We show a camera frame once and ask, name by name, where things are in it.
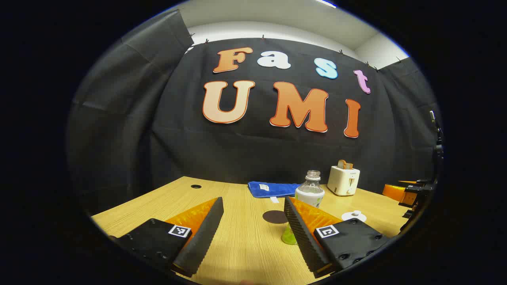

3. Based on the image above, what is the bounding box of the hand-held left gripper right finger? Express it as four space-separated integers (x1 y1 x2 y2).
284 196 392 279

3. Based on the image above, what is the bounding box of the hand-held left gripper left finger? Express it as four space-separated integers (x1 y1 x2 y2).
111 196 225 278

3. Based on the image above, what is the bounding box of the dark brown round coaster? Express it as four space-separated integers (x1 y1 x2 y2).
262 210 289 224

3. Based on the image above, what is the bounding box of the clear water bottle green label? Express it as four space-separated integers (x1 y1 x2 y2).
282 170 325 245

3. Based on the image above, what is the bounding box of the white teacup lid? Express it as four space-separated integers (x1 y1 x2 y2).
341 210 367 222

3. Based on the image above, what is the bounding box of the cream white toaster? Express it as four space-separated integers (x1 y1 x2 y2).
327 165 360 196

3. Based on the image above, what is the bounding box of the blue folded towel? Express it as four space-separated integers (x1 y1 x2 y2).
248 181 301 203

